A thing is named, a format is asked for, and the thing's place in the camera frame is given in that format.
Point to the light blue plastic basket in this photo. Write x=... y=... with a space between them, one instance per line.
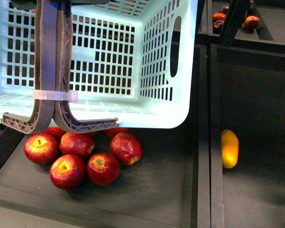
x=131 y=60

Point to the brown basket handle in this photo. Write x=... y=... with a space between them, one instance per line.
x=45 y=69
x=63 y=116

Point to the black mango tray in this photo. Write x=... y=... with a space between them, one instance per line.
x=247 y=97

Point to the red apple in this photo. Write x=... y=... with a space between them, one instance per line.
x=127 y=148
x=41 y=148
x=112 y=132
x=68 y=172
x=56 y=132
x=103 y=168
x=78 y=144

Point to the dark fruit on upper shelf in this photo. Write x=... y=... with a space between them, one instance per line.
x=217 y=26

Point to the black fruit tray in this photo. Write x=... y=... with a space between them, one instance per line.
x=167 y=188

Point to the white zip tie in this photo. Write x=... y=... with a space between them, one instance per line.
x=54 y=95

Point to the red fruit on upper shelf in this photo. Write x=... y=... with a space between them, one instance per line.
x=218 y=16
x=251 y=23

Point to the yellow mango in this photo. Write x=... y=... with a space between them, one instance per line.
x=229 y=149

